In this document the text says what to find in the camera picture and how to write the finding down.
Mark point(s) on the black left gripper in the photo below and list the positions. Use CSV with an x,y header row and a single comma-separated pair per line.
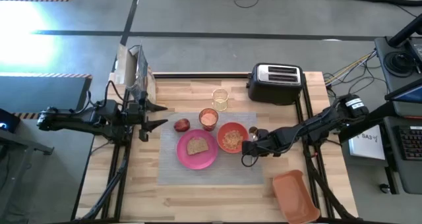
x,y
136,115

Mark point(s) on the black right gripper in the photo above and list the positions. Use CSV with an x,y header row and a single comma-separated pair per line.
x,y
268,145

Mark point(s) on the red apple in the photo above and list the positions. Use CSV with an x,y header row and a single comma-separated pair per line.
x,y
182,125

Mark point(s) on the red plastic bowl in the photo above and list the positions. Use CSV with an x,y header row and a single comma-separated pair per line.
x,y
221,131

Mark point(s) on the blue cereal box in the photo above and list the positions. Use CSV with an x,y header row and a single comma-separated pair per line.
x,y
140,72

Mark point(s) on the orange plastic tumbler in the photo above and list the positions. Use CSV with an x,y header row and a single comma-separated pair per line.
x,y
208,119

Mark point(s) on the clear ribbed glass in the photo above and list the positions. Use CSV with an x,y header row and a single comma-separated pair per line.
x,y
220,100

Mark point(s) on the brown toast slice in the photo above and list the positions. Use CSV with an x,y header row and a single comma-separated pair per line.
x,y
197,146

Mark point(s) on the pink plastic plate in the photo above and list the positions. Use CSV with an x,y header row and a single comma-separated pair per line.
x,y
198,161

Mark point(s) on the terracotta tray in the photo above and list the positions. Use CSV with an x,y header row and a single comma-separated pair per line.
x,y
293,197

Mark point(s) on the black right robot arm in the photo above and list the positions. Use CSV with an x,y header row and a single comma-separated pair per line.
x,y
316,123

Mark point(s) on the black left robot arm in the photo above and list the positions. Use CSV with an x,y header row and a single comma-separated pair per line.
x,y
72,122

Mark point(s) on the cereal flakes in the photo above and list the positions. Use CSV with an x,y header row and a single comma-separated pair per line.
x,y
232,140

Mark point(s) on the grey woven placemat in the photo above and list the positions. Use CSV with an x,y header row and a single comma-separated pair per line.
x,y
230,174

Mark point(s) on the black toaster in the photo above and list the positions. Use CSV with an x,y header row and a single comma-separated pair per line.
x,y
273,92

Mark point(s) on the white labelled box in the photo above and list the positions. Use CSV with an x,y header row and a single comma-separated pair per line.
x,y
366,145

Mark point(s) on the dark floor mat striped edge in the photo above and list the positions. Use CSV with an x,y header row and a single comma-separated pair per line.
x,y
39,95

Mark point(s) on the grey desk with black legs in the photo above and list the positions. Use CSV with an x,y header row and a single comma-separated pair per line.
x,y
13,145

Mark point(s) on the black computer keyboard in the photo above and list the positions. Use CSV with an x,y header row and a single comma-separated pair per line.
x,y
410,143

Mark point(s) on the grey side desk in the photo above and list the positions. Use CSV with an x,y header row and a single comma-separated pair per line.
x,y
409,171

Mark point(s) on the dark laptop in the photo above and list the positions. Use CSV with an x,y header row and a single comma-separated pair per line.
x,y
409,94

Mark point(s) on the black metal table frame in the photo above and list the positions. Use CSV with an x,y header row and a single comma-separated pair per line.
x,y
198,75

